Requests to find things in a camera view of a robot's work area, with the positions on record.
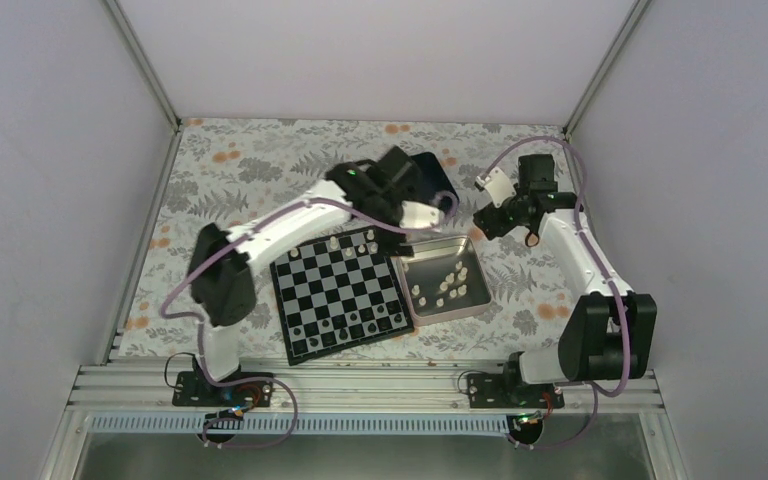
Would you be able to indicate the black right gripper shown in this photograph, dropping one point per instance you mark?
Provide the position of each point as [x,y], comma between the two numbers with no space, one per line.
[488,221]

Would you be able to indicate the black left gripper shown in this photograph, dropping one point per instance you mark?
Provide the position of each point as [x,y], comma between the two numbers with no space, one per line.
[383,237]

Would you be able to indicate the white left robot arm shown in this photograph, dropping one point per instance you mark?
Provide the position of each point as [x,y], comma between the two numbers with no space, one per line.
[382,192]

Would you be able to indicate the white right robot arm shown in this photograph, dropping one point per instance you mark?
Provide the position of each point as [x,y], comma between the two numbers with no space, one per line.
[607,338]

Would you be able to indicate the pink metal tin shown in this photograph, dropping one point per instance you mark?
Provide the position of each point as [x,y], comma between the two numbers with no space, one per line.
[443,280]

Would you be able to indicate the black and white chessboard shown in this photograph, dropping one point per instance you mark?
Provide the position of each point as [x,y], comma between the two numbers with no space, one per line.
[330,301]

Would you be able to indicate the dark blue square tray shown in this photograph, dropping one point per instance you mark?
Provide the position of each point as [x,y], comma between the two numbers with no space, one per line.
[434,182]

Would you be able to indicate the floral patterned table mat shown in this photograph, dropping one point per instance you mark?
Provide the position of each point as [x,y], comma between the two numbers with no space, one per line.
[231,171]

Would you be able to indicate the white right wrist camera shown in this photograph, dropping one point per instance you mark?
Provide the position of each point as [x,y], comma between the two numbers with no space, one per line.
[497,185]

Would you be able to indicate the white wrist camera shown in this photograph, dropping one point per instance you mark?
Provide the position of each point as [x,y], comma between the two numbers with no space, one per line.
[418,216]
[497,185]

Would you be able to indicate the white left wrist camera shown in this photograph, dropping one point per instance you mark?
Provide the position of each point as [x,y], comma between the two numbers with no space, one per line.
[418,216]

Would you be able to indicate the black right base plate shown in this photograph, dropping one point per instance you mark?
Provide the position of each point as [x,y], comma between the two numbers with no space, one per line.
[498,391]

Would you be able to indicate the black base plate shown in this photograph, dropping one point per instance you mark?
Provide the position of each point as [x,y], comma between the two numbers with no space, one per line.
[191,390]
[498,391]

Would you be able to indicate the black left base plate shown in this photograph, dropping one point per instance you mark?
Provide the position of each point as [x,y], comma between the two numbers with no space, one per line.
[191,390]

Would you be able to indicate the aluminium front rail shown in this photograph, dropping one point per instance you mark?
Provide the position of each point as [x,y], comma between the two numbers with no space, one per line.
[341,391]

